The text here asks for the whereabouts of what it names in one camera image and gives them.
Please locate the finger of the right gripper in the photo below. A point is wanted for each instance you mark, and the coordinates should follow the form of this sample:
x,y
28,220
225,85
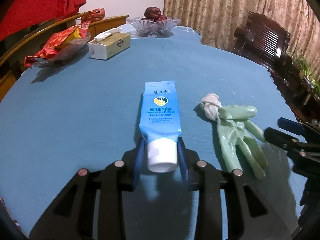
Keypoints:
x,y
294,148
305,129

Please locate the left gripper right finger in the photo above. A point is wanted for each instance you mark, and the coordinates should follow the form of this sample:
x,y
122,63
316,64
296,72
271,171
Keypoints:
x,y
249,214

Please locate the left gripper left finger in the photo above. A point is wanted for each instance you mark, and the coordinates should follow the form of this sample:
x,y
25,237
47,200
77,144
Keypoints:
x,y
92,201

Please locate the blue hand cream tube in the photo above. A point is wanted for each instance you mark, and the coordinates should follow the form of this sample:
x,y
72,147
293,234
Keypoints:
x,y
160,125

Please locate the potted green plant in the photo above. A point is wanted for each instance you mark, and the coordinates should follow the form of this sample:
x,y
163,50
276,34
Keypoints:
x,y
308,73

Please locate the green rubber glove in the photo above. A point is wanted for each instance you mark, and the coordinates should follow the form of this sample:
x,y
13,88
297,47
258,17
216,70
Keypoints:
x,y
235,130

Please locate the dark wooden armchair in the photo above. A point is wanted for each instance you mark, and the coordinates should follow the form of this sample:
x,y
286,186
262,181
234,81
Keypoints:
x,y
265,42

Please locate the blue table cloth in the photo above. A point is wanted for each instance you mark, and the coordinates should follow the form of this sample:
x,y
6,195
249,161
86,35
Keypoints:
x,y
86,114

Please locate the patterned beige curtain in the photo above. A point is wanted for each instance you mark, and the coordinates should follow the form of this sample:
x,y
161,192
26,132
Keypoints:
x,y
216,21

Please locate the glass snack dish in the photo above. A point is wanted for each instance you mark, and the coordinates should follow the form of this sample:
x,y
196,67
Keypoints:
x,y
66,55

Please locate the tissue box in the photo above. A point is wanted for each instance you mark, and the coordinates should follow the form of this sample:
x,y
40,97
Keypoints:
x,y
108,44

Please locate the red snack bags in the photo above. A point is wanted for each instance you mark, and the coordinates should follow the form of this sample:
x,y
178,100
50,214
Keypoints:
x,y
58,42

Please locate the glass fruit bowl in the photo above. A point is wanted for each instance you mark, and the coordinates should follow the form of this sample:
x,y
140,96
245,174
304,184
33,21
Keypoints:
x,y
145,28

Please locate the red apples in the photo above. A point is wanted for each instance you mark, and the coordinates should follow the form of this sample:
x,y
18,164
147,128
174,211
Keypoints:
x,y
154,14

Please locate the red cloth cover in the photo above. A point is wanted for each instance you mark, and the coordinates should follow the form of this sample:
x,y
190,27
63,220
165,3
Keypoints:
x,y
19,14

